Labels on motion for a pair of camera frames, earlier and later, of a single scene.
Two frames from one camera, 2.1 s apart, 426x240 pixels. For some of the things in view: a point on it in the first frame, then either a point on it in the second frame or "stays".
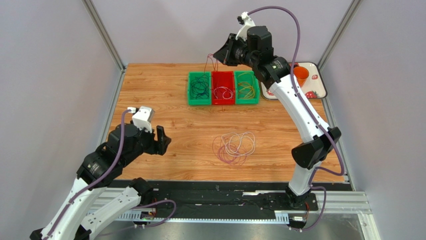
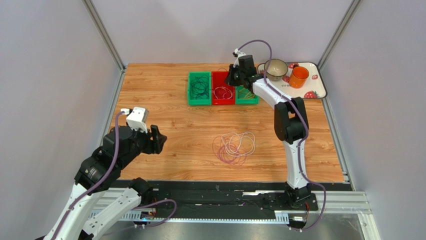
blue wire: (200, 86) stays
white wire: (239, 145) stays
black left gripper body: (146, 143) stays
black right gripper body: (231, 50) -> (233, 77)
